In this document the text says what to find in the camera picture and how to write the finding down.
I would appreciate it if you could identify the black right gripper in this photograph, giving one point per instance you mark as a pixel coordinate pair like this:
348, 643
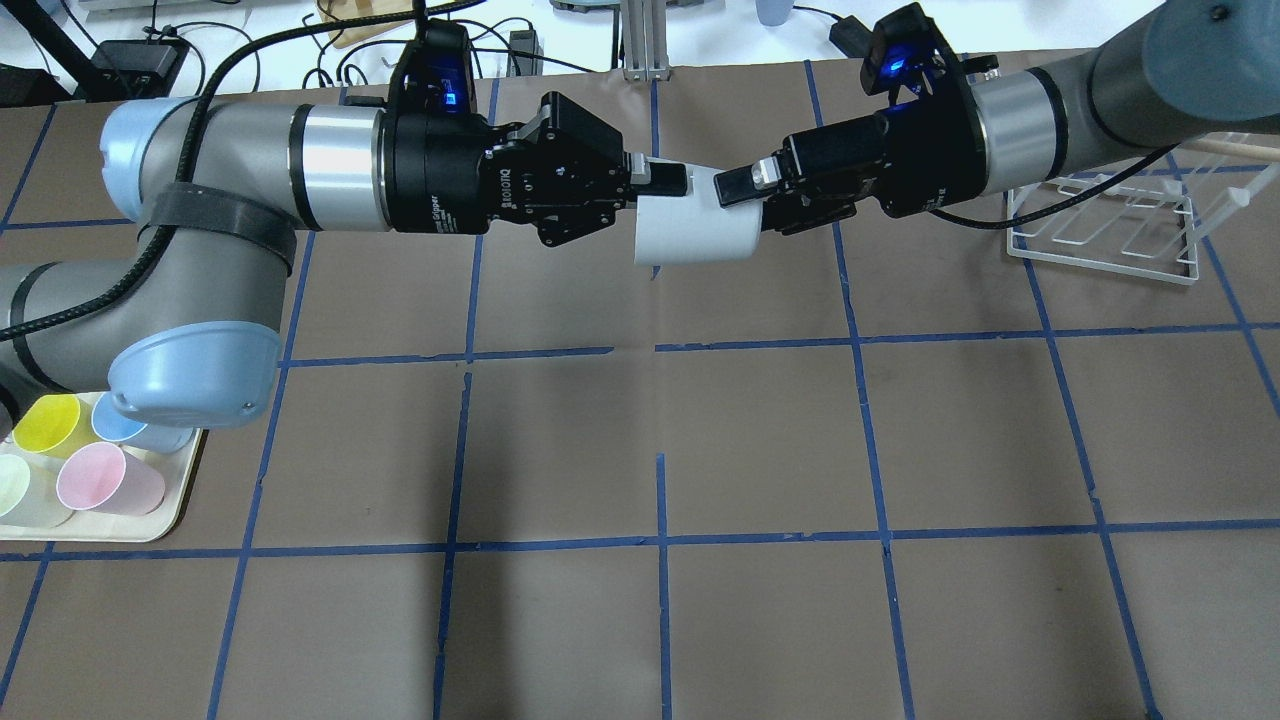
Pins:
922, 165

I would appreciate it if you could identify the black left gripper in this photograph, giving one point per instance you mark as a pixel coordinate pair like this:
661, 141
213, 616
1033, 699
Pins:
437, 172

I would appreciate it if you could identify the pale grey plastic cup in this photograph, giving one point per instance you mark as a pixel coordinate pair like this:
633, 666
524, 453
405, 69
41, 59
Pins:
694, 228

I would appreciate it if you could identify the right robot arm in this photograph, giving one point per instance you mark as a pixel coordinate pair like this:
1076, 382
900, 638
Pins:
1185, 70

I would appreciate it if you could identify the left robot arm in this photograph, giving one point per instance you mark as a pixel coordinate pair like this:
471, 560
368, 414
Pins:
195, 342

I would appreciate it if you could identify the blue cup on desk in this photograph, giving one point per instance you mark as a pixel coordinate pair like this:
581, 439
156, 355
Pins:
773, 13

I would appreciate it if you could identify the blue plastic cup on tray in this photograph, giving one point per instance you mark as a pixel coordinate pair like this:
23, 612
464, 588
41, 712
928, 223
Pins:
111, 426

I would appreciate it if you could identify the pink plastic cup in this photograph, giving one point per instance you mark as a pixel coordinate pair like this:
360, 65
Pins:
105, 478

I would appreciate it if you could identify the yellow plastic cup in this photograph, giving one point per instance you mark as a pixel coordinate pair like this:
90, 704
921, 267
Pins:
56, 426

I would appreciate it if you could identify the pale green plastic cup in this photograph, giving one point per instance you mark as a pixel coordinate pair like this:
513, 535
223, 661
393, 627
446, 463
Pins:
28, 496

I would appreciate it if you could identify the black power adapter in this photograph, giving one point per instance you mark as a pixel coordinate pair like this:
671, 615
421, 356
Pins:
851, 36

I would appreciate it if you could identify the cream plastic tray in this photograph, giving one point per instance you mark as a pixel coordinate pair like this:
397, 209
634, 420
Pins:
177, 470

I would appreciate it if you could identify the aluminium frame post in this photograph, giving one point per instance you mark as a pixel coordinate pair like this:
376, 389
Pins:
643, 27

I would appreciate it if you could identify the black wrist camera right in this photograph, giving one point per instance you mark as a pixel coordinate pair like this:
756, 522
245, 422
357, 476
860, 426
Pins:
907, 51

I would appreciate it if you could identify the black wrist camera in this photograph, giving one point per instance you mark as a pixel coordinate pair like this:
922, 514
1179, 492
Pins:
434, 74
907, 51

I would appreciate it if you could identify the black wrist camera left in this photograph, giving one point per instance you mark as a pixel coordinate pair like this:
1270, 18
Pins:
434, 74

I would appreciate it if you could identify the white wire cup rack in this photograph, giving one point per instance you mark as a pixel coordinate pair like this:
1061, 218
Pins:
1153, 225

